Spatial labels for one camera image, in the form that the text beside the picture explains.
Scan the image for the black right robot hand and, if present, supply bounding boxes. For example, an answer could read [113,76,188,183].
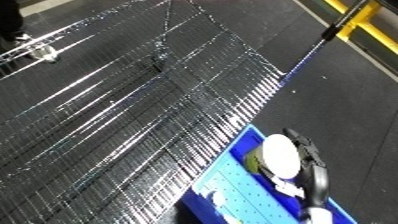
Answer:
[282,128,333,209]

